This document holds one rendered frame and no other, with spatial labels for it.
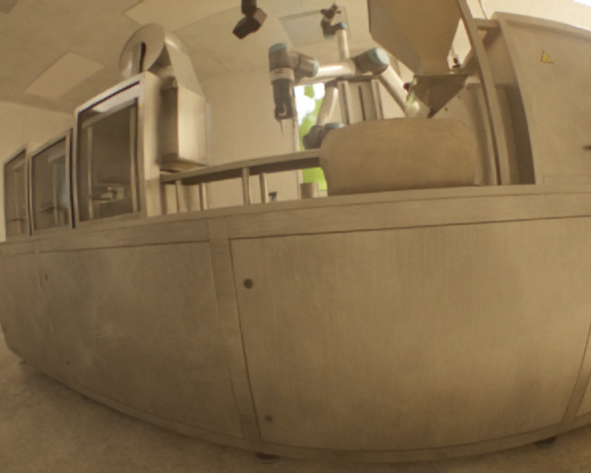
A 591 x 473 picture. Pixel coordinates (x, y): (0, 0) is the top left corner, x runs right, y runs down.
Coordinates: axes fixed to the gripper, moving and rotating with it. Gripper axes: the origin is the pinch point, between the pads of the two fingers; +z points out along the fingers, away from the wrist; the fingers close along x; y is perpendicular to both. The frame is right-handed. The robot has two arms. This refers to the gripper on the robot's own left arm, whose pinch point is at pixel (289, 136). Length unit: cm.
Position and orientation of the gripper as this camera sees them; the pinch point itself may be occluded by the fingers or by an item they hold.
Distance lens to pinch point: 108.7
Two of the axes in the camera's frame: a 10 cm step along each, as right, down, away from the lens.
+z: 0.9, 9.9, 0.8
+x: 9.6, -0.6, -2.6
